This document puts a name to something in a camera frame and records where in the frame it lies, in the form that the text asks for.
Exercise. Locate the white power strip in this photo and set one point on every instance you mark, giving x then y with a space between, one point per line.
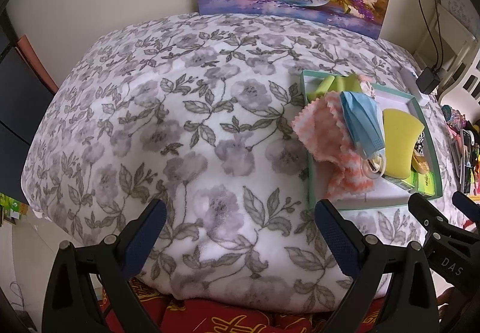
409 79

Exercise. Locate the blue face mask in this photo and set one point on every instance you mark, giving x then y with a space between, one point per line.
363 121

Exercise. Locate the yellow green sponge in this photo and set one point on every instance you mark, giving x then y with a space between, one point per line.
401 133

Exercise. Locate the red gold patterned cloth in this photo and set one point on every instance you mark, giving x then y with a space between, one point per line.
197 315

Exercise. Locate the green tissue pack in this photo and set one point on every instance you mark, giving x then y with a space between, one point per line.
424 184

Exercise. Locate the colourful stationery pile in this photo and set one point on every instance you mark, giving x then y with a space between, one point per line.
464 147

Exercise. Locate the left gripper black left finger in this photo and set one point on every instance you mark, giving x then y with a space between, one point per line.
71 304

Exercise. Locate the teal and white tray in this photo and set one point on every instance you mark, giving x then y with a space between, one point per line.
384 194

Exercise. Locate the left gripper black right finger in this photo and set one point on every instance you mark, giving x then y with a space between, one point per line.
410 303

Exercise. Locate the pink striped cloth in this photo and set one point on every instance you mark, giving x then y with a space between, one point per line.
321 128

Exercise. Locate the floral patterned blanket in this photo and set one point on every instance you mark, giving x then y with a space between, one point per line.
197 111

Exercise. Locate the white plastic basket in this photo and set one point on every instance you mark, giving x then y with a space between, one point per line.
462 93

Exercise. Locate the black power adapter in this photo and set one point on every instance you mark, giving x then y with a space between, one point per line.
427 81

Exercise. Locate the lime green cloth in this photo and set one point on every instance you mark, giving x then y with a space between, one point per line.
331 83

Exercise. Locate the leopard print scrunchie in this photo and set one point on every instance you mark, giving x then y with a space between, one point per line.
419 145

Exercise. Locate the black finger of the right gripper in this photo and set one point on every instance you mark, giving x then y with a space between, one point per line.
468 207
432 220

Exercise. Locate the pink floral scrunchie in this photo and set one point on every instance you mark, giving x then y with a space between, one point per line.
366 85

